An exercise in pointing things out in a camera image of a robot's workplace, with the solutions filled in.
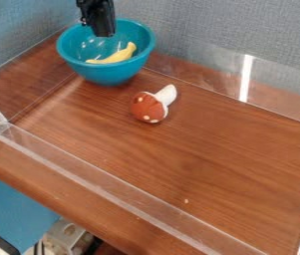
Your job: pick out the yellow toy banana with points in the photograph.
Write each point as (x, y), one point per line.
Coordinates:
(117, 56)

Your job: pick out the blue plastic bowl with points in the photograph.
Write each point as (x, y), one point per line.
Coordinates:
(78, 45)

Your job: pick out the red white toy mushroom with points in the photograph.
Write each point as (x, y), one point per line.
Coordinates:
(149, 107)

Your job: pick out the grey power strip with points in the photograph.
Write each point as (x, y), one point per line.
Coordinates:
(65, 239)

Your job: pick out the clear acrylic tray wall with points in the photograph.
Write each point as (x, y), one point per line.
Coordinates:
(204, 184)

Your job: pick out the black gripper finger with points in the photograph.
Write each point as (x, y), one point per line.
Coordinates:
(98, 16)

